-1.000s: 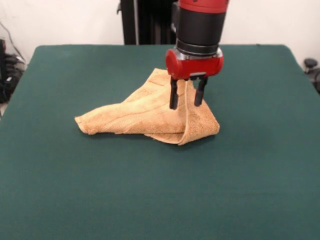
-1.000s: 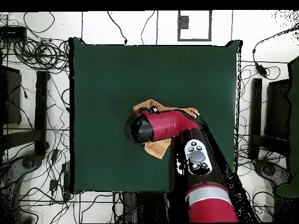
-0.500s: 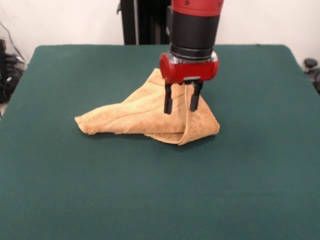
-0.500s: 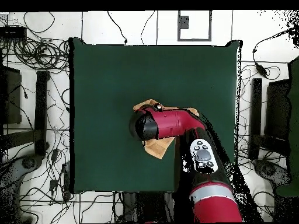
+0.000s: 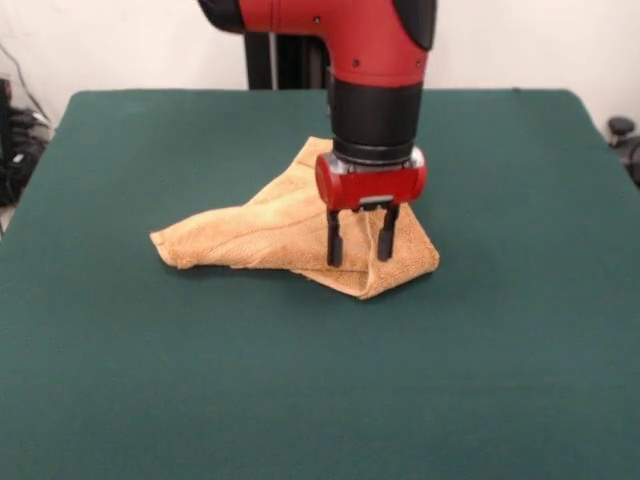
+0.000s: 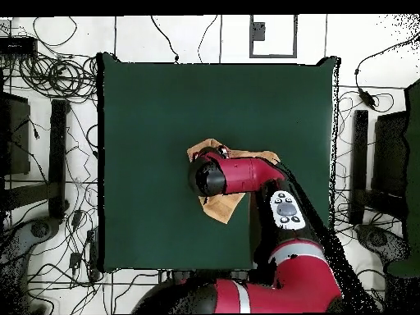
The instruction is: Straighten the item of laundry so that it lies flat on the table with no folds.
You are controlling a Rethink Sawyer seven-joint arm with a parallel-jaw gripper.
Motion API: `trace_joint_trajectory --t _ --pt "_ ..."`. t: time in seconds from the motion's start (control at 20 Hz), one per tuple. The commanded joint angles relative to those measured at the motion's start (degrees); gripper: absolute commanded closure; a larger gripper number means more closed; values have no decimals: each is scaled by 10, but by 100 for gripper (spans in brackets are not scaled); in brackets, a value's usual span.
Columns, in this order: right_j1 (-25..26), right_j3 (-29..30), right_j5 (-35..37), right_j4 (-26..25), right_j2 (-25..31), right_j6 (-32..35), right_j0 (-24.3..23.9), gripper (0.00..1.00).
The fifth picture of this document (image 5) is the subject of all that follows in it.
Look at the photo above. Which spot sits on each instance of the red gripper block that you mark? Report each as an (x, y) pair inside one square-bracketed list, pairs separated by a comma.
[(370, 185)]

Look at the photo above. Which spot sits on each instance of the tan terry towel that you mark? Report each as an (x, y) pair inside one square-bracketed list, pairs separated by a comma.
[(260, 235)]

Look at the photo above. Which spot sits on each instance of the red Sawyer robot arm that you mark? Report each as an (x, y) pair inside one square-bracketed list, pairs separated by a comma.
[(370, 50)]

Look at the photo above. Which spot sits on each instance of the dark green table cloth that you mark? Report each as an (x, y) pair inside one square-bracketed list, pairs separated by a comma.
[(300, 375)]

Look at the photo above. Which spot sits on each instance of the dark wheeled stand base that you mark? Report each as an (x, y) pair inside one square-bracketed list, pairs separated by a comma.
[(620, 125), (25, 135)]

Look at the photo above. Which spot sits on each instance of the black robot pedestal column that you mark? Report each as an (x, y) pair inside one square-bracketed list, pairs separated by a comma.
[(290, 65)]

